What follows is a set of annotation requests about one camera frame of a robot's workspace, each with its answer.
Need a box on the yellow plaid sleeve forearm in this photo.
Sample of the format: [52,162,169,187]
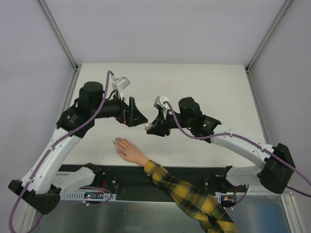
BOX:
[144,160,237,233]

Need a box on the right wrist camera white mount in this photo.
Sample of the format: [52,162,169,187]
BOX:
[154,96,169,119]

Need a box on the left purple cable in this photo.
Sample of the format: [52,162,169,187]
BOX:
[9,70,116,233]

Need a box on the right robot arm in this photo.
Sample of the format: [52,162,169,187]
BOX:
[145,97,295,194]

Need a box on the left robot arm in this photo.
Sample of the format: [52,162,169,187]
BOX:
[8,77,148,215]

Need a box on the mannequin hand with painted nails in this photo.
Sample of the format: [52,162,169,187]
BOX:
[113,137,149,167]

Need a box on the aluminium frame post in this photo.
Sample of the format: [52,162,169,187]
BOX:
[36,0,78,71]
[245,0,294,74]

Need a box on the right aluminium frame post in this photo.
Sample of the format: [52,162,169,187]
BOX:
[245,0,294,74]

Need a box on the green circuit board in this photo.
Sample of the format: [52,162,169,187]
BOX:
[84,192,104,200]

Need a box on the glitter nail polish bottle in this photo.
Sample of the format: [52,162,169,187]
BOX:
[145,123,153,131]

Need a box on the left aluminium frame post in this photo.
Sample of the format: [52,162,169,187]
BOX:
[36,0,78,71]

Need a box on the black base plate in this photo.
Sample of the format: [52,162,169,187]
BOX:
[62,164,267,202]

